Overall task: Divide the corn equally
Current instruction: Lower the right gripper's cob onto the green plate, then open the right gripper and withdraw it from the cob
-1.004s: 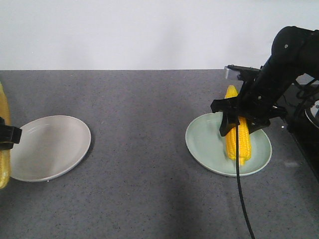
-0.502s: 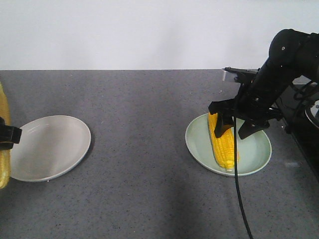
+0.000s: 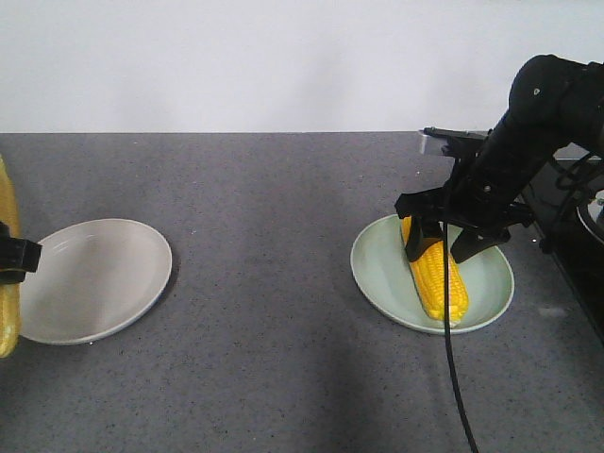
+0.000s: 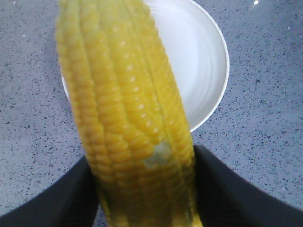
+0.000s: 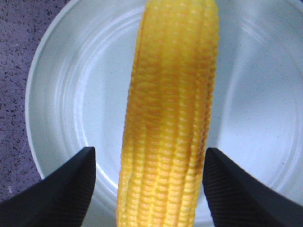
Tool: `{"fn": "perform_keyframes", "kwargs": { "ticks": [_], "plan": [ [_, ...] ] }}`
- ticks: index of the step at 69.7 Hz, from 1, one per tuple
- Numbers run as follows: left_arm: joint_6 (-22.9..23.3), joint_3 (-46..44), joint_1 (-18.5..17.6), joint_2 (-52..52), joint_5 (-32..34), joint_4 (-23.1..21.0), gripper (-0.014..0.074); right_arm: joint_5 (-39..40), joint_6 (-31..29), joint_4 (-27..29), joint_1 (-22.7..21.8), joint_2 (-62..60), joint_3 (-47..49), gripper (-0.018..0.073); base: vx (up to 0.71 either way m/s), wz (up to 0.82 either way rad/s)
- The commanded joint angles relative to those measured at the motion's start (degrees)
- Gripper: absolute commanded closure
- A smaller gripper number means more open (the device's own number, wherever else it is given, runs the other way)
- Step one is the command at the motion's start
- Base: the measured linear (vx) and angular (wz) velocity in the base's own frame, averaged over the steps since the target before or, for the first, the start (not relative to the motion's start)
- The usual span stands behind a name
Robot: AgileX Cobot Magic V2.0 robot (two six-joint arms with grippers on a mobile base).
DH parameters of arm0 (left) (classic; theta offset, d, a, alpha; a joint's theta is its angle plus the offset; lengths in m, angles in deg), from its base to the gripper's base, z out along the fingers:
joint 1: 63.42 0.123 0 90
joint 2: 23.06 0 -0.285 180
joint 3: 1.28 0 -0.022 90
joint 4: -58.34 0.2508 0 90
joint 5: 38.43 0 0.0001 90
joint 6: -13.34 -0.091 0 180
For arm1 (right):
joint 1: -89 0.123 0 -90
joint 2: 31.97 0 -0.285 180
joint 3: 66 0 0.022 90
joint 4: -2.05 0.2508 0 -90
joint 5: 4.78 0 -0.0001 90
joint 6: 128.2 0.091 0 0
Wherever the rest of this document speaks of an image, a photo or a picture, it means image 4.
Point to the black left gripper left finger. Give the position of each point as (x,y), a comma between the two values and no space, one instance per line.
(70,202)

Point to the corn cob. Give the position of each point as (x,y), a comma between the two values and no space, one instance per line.
(144,180)

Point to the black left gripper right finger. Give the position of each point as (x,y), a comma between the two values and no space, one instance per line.
(224,199)

